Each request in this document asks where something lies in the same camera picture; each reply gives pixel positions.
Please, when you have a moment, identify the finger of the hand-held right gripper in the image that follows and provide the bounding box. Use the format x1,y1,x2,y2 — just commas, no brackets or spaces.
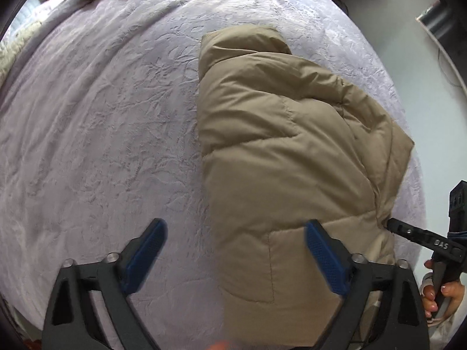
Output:
387,219,467,259

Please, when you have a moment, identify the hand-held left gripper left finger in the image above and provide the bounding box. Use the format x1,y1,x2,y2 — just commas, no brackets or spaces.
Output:
42,218,169,350

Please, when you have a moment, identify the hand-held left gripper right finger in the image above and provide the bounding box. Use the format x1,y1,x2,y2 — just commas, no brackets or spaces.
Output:
304,219,431,350

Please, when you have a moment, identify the beige puffer jacket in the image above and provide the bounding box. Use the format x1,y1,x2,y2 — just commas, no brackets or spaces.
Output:
197,24,414,350

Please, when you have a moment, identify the person's right hand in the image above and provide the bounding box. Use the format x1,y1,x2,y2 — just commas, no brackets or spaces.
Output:
422,260,465,323

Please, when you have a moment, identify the lavender textured bedspread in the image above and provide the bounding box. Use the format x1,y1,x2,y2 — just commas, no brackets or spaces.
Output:
0,0,427,350

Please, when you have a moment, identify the cream knitted blanket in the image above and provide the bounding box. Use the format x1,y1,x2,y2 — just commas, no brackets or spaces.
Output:
0,18,42,81

